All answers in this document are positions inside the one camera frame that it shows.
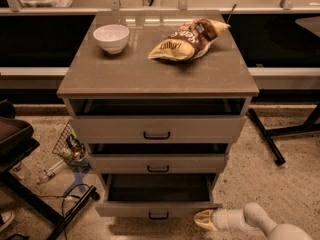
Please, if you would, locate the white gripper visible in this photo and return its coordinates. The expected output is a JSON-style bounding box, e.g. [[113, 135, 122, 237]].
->
[[194, 208, 246, 231]]

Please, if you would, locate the grey drawer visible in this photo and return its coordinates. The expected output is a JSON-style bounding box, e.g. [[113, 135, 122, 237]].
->
[[67, 98, 249, 144], [96, 173, 221, 220], [89, 143, 228, 174]]

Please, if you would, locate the grey three-drawer cabinet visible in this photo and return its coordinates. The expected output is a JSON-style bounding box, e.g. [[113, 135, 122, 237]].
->
[[56, 10, 260, 218]]

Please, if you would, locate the black stand base right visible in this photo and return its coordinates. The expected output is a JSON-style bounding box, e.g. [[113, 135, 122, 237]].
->
[[248, 104, 320, 166]]

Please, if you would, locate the clear plastic bottle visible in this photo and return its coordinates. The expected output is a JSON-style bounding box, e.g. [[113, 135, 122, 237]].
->
[[37, 160, 66, 184]]

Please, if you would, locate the yellow brown chip bag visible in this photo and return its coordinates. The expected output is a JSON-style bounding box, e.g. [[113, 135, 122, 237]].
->
[[148, 18, 230, 61]]

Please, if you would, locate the white ceramic bowl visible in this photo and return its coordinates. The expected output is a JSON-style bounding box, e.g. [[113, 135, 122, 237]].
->
[[93, 24, 130, 54]]

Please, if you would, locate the dark tray on left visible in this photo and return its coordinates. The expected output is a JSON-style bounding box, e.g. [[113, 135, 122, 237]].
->
[[0, 117, 34, 156]]

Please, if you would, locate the black cable on floor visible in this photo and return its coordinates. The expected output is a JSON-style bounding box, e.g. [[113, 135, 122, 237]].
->
[[35, 183, 92, 240]]

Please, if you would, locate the wire mesh basket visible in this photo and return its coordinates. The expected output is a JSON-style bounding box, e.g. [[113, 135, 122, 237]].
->
[[53, 123, 89, 168]]

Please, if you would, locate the black table frame left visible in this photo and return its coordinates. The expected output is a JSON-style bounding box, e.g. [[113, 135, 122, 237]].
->
[[0, 138, 100, 240]]

